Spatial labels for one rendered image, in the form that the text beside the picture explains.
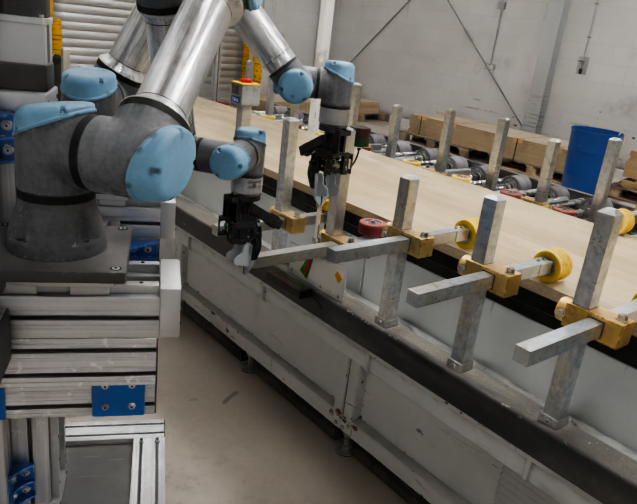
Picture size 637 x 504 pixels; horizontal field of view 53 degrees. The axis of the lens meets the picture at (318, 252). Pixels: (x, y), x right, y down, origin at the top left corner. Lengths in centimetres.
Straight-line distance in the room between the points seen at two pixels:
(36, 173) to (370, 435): 150
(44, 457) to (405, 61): 982
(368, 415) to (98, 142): 151
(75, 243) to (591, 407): 118
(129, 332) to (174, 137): 34
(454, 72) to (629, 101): 266
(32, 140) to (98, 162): 11
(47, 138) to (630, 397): 127
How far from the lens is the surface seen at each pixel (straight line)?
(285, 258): 165
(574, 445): 141
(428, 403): 168
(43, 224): 104
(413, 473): 210
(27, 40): 127
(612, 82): 910
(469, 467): 198
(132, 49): 162
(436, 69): 1047
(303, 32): 1187
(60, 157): 100
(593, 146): 725
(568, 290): 162
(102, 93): 150
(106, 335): 110
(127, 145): 95
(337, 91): 157
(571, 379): 140
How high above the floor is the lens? 142
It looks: 20 degrees down
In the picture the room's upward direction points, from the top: 7 degrees clockwise
